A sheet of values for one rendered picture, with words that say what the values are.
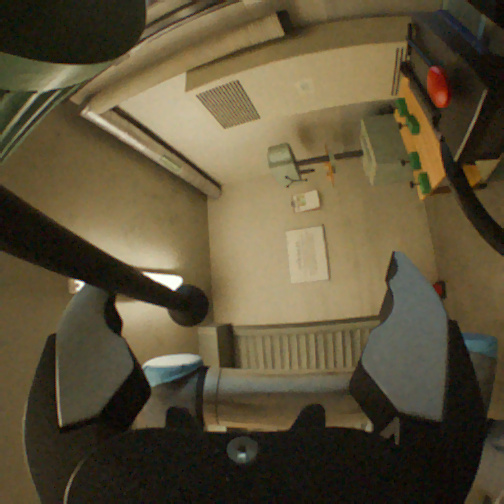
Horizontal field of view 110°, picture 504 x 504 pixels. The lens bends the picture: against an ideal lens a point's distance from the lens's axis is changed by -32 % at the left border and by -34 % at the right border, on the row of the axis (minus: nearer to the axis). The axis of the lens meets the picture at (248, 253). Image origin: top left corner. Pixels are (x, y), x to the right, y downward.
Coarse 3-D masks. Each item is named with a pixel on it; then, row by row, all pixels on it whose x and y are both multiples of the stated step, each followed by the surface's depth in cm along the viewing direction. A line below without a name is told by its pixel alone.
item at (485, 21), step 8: (472, 0) 6; (480, 0) 5; (488, 0) 5; (496, 0) 4; (480, 8) 6; (488, 8) 5; (496, 8) 5; (488, 16) 5; (496, 16) 5; (480, 24) 8; (488, 24) 8; (496, 24) 7; (480, 32) 9; (488, 32) 8; (480, 40) 9; (488, 40) 9
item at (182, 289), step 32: (0, 192) 4; (0, 224) 4; (32, 224) 5; (32, 256) 5; (64, 256) 6; (96, 256) 8; (128, 288) 10; (160, 288) 13; (192, 288) 20; (192, 320) 19
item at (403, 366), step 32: (416, 288) 8; (384, 320) 8; (416, 320) 7; (384, 352) 6; (416, 352) 6; (352, 384) 7; (384, 384) 5; (416, 384) 5; (384, 416) 5; (416, 416) 4
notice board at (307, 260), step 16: (320, 224) 288; (288, 240) 299; (304, 240) 292; (320, 240) 286; (288, 256) 297; (304, 256) 290; (320, 256) 284; (288, 272) 294; (304, 272) 288; (320, 272) 281
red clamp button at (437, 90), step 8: (432, 72) 12; (440, 72) 11; (432, 80) 12; (440, 80) 11; (448, 80) 11; (432, 88) 12; (440, 88) 11; (448, 88) 11; (432, 96) 13; (440, 96) 12; (448, 96) 11; (440, 104) 13; (448, 104) 12
